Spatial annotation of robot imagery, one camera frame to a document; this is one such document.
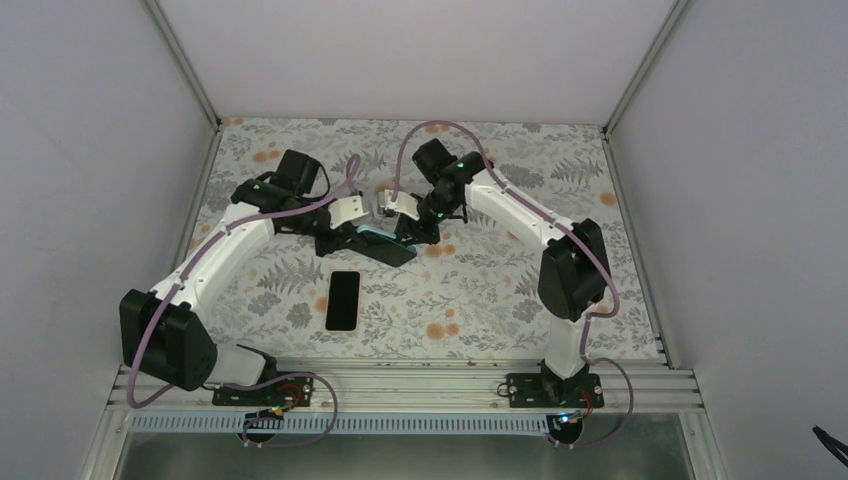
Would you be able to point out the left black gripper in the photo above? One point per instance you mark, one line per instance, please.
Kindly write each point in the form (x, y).
(337, 240)

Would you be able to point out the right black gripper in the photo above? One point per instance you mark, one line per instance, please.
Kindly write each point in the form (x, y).
(405, 229)

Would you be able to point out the black phone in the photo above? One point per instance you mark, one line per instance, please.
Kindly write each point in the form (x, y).
(381, 246)
(342, 309)

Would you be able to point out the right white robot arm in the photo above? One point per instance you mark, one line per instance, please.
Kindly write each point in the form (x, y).
(574, 272)

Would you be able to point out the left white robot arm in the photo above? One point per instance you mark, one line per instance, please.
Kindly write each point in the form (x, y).
(162, 330)

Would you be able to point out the black phone in white case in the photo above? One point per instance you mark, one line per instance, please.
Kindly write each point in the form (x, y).
(342, 309)

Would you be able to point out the floral patterned table mat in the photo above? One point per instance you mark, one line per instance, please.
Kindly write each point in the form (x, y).
(471, 296)

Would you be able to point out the black object at corner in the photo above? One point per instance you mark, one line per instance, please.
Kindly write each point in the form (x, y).
(835, 447)

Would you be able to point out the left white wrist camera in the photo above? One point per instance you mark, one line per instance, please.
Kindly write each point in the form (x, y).
(347, 209)

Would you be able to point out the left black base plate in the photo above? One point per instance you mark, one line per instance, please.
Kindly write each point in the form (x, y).
(295, 392)

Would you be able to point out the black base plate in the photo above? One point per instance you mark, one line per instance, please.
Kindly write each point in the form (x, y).
(295, 392)
(534, 390)

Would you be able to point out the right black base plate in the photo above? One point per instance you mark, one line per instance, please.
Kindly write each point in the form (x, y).
(534, 390)

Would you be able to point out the white slotted cable duct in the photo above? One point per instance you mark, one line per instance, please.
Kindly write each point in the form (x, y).
(344, 423)

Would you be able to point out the aluminium mounting rail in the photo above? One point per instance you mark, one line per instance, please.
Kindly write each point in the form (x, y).
(454, 386)

